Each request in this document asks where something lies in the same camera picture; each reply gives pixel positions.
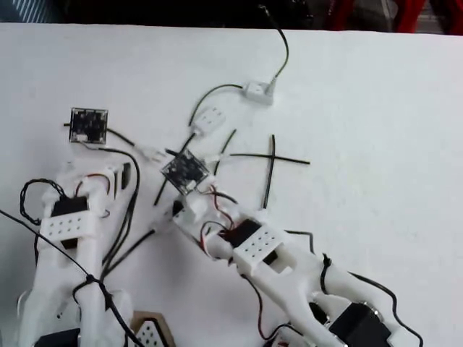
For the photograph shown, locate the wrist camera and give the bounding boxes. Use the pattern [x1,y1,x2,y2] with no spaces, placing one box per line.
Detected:
[161,150,213,197]
[68,106,109,145]

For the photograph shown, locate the white two-prong plug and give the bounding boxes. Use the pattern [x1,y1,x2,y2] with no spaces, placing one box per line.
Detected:
[138,144,168,164]
[207,150,226,168]

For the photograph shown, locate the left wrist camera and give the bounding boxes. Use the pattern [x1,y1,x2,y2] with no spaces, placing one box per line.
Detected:
[68,106,109,145]

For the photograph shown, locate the white outlet socket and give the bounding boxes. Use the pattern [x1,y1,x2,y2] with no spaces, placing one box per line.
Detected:
[241,81,276,106]
[193,106,226,137]

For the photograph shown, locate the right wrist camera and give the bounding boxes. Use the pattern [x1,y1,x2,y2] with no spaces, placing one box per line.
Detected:
[161,150,213,197]

